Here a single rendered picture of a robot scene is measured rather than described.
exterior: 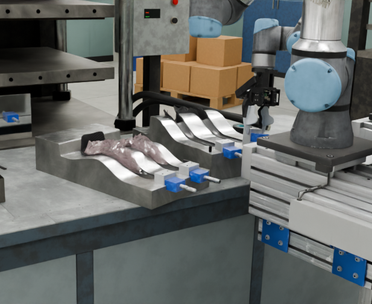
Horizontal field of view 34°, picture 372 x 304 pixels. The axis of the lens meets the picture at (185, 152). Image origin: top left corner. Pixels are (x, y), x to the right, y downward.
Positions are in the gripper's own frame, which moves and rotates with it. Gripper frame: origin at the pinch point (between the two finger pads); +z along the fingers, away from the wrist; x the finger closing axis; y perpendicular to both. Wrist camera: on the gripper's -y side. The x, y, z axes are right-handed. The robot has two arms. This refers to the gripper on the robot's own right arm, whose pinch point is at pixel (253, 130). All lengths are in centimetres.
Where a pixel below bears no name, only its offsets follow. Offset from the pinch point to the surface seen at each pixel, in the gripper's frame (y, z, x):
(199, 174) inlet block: 9.9, 12.3, -27.4
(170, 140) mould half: -21.8, 5.5, -17.4
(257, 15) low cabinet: -559, -138, 469
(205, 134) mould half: -19.6, 3.2, -4.9
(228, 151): 4.0, 6.3, -12.7
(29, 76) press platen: -77, -13, -47
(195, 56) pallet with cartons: -444, -58, 283
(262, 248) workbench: -1.4, 40.0, 9.2
